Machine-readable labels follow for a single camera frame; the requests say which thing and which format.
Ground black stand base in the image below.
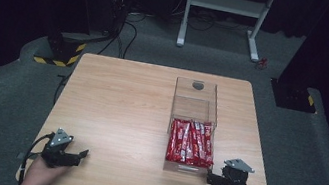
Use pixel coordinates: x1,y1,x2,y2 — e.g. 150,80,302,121
266,76,321,115

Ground clear plastic box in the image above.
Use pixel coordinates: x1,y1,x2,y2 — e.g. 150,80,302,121
160,75,226,179

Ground small red floor object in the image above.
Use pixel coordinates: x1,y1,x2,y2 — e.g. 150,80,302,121
255,55,270,72

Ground black base with yellow stripes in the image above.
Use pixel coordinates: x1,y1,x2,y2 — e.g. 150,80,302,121
32,25,90,72

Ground black floor cables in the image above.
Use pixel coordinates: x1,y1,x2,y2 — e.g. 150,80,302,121
95,4,153,64

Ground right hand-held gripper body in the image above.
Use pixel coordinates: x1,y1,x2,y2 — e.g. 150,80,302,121
217,155,257,185

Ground black cable beside table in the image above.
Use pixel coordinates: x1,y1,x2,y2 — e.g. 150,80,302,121
51,70,73,108

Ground pile of red stick packets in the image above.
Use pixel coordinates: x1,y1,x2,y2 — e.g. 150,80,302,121
164,115,221,171

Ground grey tape piece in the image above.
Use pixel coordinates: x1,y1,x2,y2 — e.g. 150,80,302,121
16,150,42,164

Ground white metal stand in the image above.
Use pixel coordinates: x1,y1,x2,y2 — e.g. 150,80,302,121
175,0,279,65

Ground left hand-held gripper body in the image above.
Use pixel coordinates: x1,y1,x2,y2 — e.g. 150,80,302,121
39,124,86,172

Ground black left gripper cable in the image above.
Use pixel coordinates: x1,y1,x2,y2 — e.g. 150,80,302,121
16,127,56,185

